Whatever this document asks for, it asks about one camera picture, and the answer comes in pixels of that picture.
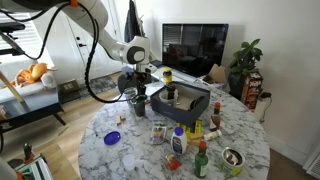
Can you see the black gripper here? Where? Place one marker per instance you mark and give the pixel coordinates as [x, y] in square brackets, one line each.
[140, 80]

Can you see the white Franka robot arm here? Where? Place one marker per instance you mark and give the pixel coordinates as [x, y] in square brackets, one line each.
[90, 13]

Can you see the orange plush toy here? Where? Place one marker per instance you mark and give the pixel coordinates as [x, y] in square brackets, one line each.
[33, 71]

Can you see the silver metal cup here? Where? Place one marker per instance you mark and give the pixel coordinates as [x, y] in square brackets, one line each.
[127, 96]

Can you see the dark grey chair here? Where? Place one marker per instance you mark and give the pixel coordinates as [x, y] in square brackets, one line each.
[125, 83]

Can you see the dark grey cup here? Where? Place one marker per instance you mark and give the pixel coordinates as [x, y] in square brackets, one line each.
[139, 110]

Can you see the white plastic cup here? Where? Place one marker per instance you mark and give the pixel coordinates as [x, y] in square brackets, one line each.
[163, 98]

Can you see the yellow-lidded supplement bottle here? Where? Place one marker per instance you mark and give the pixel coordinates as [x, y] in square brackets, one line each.
[167, 77]

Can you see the yellow black bottle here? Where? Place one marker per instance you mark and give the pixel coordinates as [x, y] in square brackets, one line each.
[170, 90]

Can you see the dark closed laptop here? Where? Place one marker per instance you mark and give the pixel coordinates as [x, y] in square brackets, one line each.
[156, 64]

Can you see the wooden block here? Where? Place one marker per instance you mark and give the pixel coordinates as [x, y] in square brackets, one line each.
[118, 121]
[123, 117]
[195, 140]

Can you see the dark patterned rug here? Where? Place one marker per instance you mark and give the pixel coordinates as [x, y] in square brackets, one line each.
[103, 85]

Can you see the navy cardboard box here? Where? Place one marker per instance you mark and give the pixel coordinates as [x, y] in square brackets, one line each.
[173, 113]

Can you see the white panel door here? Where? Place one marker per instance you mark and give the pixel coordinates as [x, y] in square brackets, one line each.
[103, 65]

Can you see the white television stand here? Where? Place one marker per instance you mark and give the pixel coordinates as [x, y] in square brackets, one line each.
[186, 78]

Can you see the purple green snack packet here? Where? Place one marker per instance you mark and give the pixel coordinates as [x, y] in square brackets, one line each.
[158, 135]

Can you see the black round object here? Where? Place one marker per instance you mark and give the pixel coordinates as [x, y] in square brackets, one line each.
[196, 103]

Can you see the white bottle blue cap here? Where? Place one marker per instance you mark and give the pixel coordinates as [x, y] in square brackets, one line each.
[179, 143]

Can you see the yellow black printed pack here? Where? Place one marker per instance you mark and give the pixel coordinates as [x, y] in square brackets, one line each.
[197, 128]

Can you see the dark hanging jacket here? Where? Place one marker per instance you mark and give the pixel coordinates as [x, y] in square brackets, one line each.
[131, 23]

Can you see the black flat screen television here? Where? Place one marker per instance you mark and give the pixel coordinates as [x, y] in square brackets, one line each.
[195, 46]

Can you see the small brown cardboard box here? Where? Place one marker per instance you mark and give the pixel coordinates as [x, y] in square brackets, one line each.
[69, 86]

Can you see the open cardboard box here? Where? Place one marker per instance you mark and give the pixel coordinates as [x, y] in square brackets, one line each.
[218, 73]

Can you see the red-capped hot sauce bottle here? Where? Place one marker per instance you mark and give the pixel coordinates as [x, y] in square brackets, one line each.
[215, 120]

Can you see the small red-capped jar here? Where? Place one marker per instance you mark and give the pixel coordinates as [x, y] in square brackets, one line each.
[173, 164]

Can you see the small white green-capped bottle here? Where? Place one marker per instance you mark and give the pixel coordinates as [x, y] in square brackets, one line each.
[211, 135]

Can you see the grey plush cushion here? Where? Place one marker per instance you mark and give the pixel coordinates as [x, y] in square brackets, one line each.
[49, 80]

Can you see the green glass bottle red cap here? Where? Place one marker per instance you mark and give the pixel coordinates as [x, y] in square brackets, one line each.
[201, 165]

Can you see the green potted plant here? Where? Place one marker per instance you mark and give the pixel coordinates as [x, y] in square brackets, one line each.
[245, 58]

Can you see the orange printed box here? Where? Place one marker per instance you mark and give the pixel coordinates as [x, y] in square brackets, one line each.
[251, 88]

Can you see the open green tin can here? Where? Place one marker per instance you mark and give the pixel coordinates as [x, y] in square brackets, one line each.
[230, 169]

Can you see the white device black top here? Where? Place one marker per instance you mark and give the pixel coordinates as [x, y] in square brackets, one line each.
[261, 108]

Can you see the red black tool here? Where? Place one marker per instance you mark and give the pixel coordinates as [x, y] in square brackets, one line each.
[27, 151]

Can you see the wooden pole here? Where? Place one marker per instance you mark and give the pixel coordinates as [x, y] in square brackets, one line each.
[11, 87]

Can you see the green white striped box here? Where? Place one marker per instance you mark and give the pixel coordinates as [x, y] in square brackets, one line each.
[36, 170]

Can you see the white window blinds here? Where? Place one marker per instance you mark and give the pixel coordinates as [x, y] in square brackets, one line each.
[28, 20]

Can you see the grey rounded cover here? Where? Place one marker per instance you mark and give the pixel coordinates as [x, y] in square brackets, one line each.
[6, 171]

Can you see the white floor vent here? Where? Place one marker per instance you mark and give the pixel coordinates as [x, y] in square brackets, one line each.
[313, 166]

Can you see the grey sofa black frame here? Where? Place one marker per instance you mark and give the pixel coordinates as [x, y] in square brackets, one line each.
[30, 96]

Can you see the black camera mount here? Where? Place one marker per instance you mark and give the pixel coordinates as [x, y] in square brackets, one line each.
[11, 51]

